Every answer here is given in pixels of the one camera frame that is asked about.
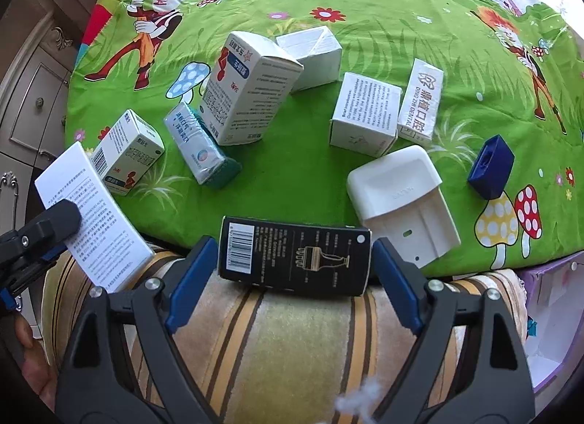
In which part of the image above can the white carved nightstand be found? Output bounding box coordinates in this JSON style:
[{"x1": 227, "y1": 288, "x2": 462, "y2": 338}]
[{"x1": 0, "y1": 9, "x2": 89, "y2": 242}]

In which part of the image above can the white box with small print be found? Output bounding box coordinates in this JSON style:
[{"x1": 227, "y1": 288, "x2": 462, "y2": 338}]
[{"x1": 35, "y1": 142, "x2": 156, "y2": 293}]

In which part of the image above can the white box with gold print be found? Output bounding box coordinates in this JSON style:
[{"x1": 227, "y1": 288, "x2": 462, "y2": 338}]
[{"x1": 396, "y1": 58, "x2": 445, "y2": 147}]

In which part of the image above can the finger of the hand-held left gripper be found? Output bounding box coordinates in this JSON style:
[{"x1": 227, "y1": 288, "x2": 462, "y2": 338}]
[
  {"x1": 0, "y1": 200, "x2": 83, "y2": 265},
  {"x1": 0, "y1": 244, "x2": 67, "y2": 315}
]

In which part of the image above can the small white red-blue label box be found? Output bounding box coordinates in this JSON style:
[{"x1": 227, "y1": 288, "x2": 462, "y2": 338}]
[{"x1": 92, "y1": 109, "x2": 165, "y2": 197}]

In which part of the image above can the white box with black text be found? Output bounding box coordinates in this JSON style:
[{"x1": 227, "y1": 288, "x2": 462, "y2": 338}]
[{"x1": 329, "y1": 71, "x2": 403, "y2": 159}]

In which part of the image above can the white teal toothpaste box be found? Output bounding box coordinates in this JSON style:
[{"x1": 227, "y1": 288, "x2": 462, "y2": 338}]
[{"x1": 163, "y1": 102, "x2": 243, "y2": 190}]

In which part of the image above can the purple cardboard storage box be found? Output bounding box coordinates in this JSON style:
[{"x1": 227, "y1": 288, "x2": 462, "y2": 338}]
[{"x1": 518, "y1": 251, "x2": 584, "y2": 395}]

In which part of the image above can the plain white cardboard box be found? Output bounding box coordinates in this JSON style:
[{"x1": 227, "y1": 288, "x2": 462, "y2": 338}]
[{"x1": 276, "y1": 26, "x2": 343, "y2": 93}]

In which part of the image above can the white plastic packaging shell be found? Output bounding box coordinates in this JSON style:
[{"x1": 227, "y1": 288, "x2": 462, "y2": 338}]
[{"x1": 346, "y1": 145, "x2": 461, "y2": 269}]

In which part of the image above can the black box with barcode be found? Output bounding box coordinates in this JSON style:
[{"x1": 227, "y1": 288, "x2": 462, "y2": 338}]
[{"x1": 218, "y1": 216, "x2": 373, "y2": 299}]

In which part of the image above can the green cartoon printed bedsheet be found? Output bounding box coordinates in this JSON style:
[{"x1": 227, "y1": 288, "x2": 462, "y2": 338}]
[{"x1": 64, "y1": 0, "x2": 584, "y2": 279}]

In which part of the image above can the white fluff tuft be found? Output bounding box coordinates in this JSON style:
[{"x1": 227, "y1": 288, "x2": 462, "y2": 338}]
[{"x1": 335, "y1": 381, "x2": 388, "y2": 424}]

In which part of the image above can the large white red-blue label box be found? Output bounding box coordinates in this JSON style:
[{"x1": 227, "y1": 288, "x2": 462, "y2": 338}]
[{"x1": 201, "y1": 31, "x2": 305, "y2": 146}]

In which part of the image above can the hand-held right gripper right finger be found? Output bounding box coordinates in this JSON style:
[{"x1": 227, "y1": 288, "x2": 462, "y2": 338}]
[{"x1": 372, "y1": 237, "x2": 537, "y2": 424}]

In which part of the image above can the small navy blue box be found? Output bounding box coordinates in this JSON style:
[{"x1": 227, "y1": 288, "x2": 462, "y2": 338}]
[{"x1": 467, "y1": 135, "x2": 516, "y2": 200}]

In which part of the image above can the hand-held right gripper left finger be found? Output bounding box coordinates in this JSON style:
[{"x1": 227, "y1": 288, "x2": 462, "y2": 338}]
[{"x1": 55, "y1": 236, "x2": 220, "y2": 424}]

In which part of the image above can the person's left hand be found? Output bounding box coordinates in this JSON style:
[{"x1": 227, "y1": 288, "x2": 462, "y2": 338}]
[{"x1": 15, "y1": 315, "x2": 58, "y2": 411}]

